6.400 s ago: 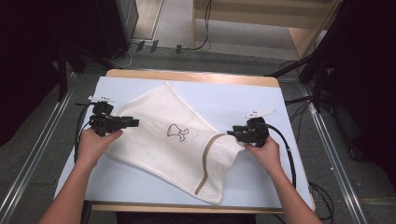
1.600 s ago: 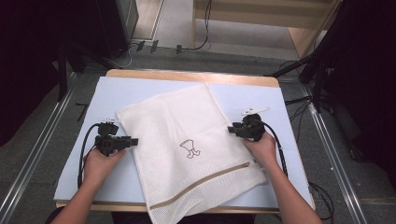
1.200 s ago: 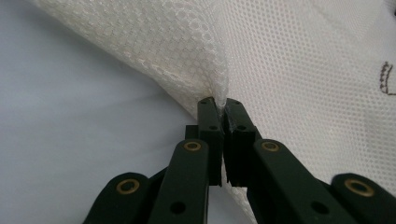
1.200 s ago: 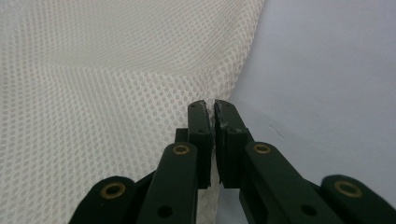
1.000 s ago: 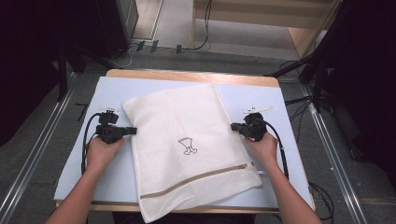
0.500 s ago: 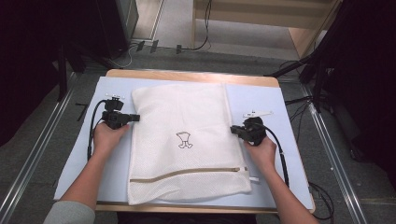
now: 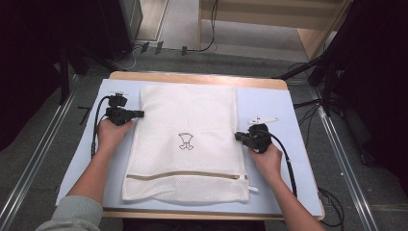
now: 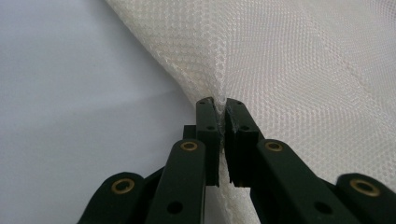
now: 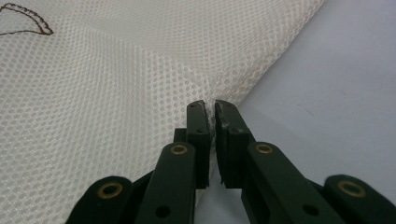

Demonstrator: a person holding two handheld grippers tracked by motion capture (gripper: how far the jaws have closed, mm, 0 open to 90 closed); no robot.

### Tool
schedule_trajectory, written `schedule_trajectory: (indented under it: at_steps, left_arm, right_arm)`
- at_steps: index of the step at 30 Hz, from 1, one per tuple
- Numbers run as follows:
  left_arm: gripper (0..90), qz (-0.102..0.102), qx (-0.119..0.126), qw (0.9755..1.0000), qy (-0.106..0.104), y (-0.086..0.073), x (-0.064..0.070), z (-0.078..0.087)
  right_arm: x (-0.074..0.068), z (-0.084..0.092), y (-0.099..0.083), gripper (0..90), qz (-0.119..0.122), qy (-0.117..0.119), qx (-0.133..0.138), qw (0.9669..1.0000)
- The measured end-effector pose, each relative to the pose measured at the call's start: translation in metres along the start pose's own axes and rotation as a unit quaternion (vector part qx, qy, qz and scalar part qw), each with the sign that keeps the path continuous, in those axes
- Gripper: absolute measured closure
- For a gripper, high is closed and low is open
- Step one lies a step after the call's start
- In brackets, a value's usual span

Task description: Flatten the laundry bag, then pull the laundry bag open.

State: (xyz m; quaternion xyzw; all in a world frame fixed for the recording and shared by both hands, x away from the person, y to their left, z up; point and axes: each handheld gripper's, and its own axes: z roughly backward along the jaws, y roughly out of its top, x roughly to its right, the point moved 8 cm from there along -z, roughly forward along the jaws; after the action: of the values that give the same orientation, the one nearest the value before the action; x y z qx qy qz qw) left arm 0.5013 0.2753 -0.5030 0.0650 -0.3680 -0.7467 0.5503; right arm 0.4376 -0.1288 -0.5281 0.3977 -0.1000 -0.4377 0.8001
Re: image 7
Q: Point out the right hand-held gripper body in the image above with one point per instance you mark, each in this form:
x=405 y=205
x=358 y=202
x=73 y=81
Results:
x=260 y=139

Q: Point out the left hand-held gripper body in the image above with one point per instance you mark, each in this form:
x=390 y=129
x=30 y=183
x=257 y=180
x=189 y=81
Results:
x=118 y=110

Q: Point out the white mesh laundry bag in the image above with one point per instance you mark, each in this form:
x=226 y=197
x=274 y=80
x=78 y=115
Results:
x=186 y=112

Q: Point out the person's right hand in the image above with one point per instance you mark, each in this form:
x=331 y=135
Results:
x=269 y=162

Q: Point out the person's left hand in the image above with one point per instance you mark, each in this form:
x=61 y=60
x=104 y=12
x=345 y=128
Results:
x=110 y=134

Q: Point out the light blue mat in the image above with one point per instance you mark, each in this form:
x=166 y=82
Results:
x=272 y=99

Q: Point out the wooden table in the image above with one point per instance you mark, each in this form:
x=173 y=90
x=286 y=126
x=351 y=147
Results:
x=192 y=78

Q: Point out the black metal stand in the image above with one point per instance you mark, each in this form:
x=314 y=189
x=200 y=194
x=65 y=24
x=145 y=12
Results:
x=64 y=77
x=327 y=83

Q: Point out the dark plug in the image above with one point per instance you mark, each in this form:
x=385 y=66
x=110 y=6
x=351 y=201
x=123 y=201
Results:
x=144 y=47

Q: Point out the dark cabinet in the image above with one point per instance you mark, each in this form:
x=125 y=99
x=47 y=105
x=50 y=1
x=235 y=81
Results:
x=125 y=25

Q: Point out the light wooden shelf unit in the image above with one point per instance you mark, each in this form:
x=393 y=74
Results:
x=272 y=22

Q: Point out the metal floor rail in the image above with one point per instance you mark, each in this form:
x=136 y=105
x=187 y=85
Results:
x=32 y=157
x=348 y=170

